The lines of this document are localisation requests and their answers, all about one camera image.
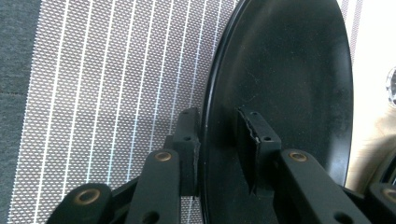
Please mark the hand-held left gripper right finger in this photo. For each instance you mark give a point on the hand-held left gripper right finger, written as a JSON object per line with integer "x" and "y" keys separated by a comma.
{"x": 258, "y": 149}

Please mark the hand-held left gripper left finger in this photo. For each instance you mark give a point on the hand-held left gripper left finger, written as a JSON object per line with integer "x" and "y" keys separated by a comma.
{"x": 188, "y": 155}

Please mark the black plate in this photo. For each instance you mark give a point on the black plate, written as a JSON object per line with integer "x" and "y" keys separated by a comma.
{"x": 280, "y": 62}

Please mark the grey striped placemat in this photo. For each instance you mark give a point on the grey striped placemat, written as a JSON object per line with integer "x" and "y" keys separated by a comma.
{"x": 93, "y": 77}

